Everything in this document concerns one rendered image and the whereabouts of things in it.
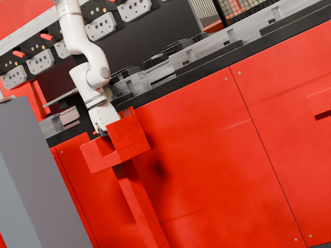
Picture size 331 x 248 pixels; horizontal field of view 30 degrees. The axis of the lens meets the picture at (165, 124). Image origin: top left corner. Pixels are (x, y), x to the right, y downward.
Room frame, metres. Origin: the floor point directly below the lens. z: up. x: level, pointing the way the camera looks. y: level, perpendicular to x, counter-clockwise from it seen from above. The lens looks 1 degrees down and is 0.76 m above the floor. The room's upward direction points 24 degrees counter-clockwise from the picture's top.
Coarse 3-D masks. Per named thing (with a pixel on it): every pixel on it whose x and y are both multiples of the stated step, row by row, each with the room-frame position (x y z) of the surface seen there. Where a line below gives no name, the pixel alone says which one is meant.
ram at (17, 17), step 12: (12, 0) 2.89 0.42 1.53; (24, 0) 2.85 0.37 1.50; (36, 0) 2.81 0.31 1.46; (48, 0) 2.78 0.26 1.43; (84, 0) 2.67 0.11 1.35; (0, 12) 2.94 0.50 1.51; (12, 12) 2.90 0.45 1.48; (24, 12) 2.87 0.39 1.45; (36, 12) 2.83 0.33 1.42; (0, 24) 2.96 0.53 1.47; (12, 24) 2.92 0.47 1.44; (24, 24) 2.88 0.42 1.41; (48, 24) 2.81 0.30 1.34; (0, 36) 2.98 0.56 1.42; (24, 36) 2.90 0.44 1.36; (12, 48) 2.96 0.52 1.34
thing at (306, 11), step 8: (320, 0) 2.10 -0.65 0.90; (328, 0) 2.09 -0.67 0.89; (304, 8) 2.14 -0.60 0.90; (312, 8) 2.12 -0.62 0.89; (320, 8) 2.11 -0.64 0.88; (288, 16) 2.17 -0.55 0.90; (296, 16) 2.16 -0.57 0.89; (272, 24) 2.21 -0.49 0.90; (280, 24) 2.19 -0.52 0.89; (264, 32) 2.23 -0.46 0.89
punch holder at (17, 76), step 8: (16, 48) 2.98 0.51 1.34; (0, 56) 3.01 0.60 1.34; (8, 56) 2.98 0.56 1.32; (16, 56) 2.96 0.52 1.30; (0, 64) 3.02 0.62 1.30; (8, 64) 2.99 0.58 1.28; (24, 64) 2.99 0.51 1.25; (8, 72) 3.00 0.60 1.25; (16, 72) 2.97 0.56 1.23; (24, 72) 2.97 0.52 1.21; (8, 80) 3.01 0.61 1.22; (16, 80) 2.99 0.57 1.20; (24, 80) 2.97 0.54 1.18; (8, 88) 3.02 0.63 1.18; (16, 88) 3.09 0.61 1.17
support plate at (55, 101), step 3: (75, 90) 2.53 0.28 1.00; (66, 93) 2.53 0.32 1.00; (69, 93) 2.52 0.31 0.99; (72, 93) 2.55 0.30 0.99; (75, 93) 2.60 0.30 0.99; (60, 96) 2.55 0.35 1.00; (63, 96) 2.54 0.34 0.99; (66, 96) 2.57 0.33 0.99; (54, 99) 2.57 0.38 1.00; (57, 99) 2.56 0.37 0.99; (60, 99) 2.57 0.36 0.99; (51, 102) 2.58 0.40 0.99; (54, 102) 2.59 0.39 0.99; (57, 102) 2.65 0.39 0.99; (45, 105) 2.60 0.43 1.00; (48, 105) 2.60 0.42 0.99
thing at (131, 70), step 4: (124, 68) 2.92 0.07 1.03; (128, 68) 2.93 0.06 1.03; (132, 68) 2.94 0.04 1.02; (136, 68) 2.96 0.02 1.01; (116, 72) 2.95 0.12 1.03; (120, 72) 2.93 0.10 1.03; (124, 72) 2.91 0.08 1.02; (128, 72) 2.90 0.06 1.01; (132, 72) 2.93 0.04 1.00; (136, 72) 2.95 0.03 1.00; (112, 76) 2.96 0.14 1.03; (124, 76) 2.91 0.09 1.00; (128, 76) 2.90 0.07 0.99
